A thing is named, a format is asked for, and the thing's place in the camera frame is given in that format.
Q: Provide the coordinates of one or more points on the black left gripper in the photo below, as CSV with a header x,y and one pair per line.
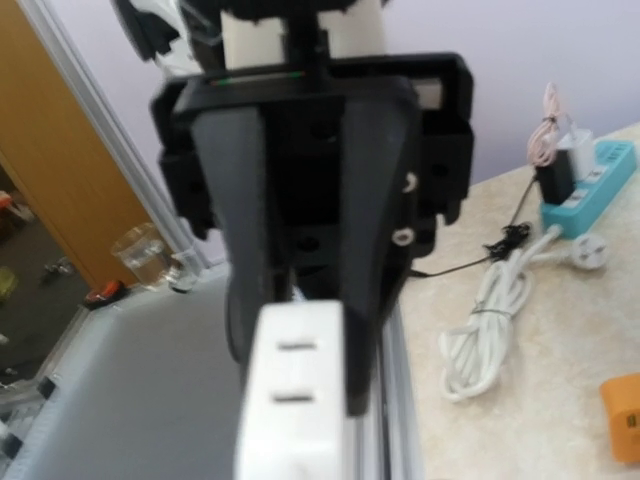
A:
x,y
348,165

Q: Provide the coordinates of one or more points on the left aluminium corner post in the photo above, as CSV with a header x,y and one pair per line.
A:
x,y
114,88

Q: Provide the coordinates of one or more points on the white plug adapter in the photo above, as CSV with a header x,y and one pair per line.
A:
x,y
293,422

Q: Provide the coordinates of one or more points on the orange USB socket block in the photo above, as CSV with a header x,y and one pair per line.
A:
x,y
620,396

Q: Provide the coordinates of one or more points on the teal power strip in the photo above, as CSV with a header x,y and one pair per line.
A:
x,y
616,162

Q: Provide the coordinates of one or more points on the white charger with pink cable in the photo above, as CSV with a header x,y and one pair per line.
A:
x,y
557,132

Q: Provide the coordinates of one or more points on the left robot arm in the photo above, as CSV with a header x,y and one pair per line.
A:
x,y
199,37

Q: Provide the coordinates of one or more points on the clear glass beaker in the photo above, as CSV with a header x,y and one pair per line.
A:
x,y
143,251

